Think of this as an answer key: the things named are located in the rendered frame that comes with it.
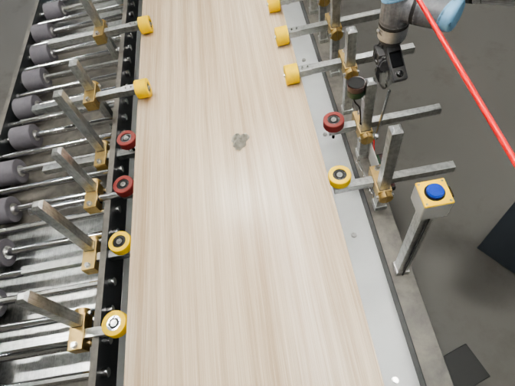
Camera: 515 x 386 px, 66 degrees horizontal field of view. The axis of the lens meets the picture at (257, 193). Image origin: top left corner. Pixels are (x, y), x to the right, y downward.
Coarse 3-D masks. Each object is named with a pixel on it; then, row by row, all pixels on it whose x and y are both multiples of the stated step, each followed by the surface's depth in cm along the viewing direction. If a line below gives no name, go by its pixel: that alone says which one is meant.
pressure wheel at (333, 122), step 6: (330, 114) 151; (336, 114) 151; (324, 120) 150; (330, 120) 150; (336, 120) 150; (342, 120) 149; (324, 126) 151; (330, 126) 148; (336, 126) 148; (342, 126) 150
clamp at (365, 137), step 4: (356, 112) 155; (352, 116) 157; (356, 116) 154; (356, 120) 153; (356, 124) 152; (356, 128) 153; (356, 132) 155; (360, 132) 149; (364, 132) 149; (368, 132) 149; (360, 136) 150; (364, 136) 149; (368, 136) 148; (372, 136) 149; (360, 140) 150; (364, 140) 150; (368, 140) 150; (372, 140) 150; (364, 144) 152
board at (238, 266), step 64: (192, 0) 206; (256, 0) 198; (192, 64) 180; (256, 64) 173; (192, 128) 159; (256, 128) 154; (192, 192) 143; (256, 192) 139; (320, 192) 135; (192, 256) 130; (256, 256) 127; (320, 256) 123; (128, 320) 122; (192, 320) 119; (256, 320) 116; (320, 320) 113; (128, 384) 112; (192, 384) 110; (256, 384) 107; (320, 384) 105; (384, 384) 103
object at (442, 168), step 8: (408, 168) 142; (416, 168) 142; (424, 168) 141; (432, 168) 141; (440, 168) 140; (448, 168) 140; (368, 176) 143; (400, 176) 141; (408, 176) 141; (416, 176) 142; (424, 176) 143; (352, 184) 143; (360, 184) 142; (368, 184) 142; (336, 192) 144
